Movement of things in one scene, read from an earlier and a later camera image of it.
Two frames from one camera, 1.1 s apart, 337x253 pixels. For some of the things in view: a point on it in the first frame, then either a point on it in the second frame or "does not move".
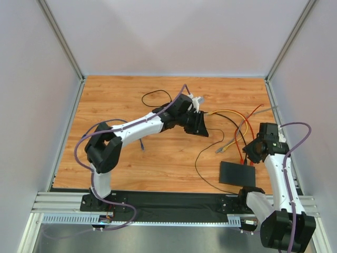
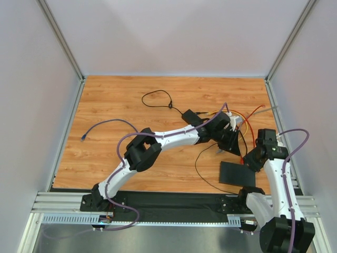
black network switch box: x=236 y=174 does not move
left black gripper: x=196 y=123 to x=234 y=142
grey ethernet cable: x=223 y=147 does not move
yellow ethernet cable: x=225 y=148 does not move
